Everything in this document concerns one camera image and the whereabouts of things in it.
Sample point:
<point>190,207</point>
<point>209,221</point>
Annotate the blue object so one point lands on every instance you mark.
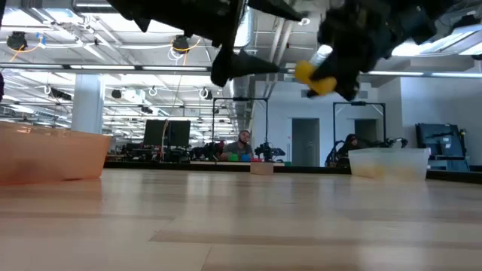
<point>245,158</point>

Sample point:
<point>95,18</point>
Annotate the long ceiling light bar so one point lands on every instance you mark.
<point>101,67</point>
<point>425,74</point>

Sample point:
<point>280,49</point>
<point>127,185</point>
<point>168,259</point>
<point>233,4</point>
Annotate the orange translucent plastic bin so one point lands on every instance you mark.
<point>52,154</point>

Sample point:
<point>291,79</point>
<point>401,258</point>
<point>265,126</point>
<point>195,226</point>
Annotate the black background robot arm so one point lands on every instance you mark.
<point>268,152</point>
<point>395,142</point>

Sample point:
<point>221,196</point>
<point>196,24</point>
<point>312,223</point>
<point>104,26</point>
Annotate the yellow wooden cylinder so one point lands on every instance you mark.
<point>304,71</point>

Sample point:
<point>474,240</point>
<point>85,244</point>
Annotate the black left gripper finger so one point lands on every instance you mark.
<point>248,64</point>
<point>280,9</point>

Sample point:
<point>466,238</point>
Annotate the clear plastic bin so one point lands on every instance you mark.
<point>389,162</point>

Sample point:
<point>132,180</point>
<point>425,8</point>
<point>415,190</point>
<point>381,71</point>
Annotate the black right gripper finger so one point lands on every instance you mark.
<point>325,70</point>
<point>348,83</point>

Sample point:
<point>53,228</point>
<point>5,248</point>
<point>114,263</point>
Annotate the natural wooden block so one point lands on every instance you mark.
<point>261,168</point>

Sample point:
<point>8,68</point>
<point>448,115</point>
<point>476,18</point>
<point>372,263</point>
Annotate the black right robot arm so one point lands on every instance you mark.
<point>429,15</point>

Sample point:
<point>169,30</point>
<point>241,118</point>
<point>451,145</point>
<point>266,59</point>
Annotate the person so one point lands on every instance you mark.
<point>350,145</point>
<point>241,148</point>

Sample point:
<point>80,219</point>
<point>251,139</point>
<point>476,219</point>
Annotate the black monitor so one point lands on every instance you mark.
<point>180,132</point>
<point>155,132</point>

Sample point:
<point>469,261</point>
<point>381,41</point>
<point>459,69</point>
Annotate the black rig frame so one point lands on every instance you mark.
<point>241,99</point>
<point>359,103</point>

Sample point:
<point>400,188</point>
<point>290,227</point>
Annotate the white pillar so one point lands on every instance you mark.
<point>87,105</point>

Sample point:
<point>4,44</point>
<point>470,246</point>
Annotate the black ceiling device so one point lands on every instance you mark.
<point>180,43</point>
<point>17,40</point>

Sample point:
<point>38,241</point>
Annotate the green object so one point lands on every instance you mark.
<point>233,157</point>

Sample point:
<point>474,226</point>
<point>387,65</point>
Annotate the black aluminium table frame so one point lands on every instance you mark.
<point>316,170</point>

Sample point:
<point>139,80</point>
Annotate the grey door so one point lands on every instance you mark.
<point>366,130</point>
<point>305,143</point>

